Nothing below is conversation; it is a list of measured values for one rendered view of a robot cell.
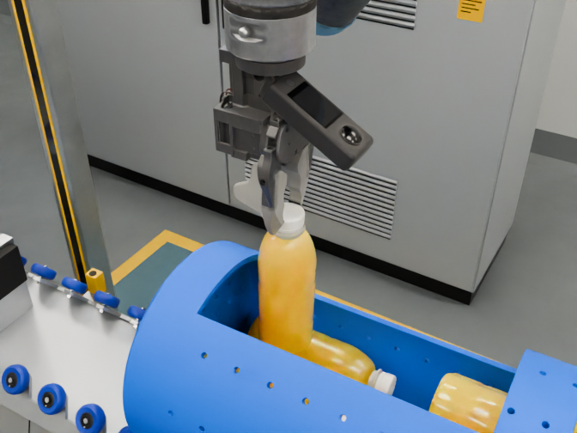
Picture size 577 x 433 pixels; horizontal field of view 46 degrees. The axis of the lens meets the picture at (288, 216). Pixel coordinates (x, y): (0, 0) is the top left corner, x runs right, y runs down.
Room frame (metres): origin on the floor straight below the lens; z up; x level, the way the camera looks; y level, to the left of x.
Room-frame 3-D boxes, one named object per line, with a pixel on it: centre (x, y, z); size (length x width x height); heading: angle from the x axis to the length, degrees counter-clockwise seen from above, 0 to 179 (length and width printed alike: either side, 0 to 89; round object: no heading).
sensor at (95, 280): (0.93, 0.37, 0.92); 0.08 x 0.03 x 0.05; 151
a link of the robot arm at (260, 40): (0.65, 0.02, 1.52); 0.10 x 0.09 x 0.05; 150
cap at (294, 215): (0.64, 0.00, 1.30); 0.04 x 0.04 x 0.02
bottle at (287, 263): (0.64, 0.00, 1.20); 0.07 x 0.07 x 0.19
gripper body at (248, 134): (0.65, 0.02, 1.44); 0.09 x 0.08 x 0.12; 60
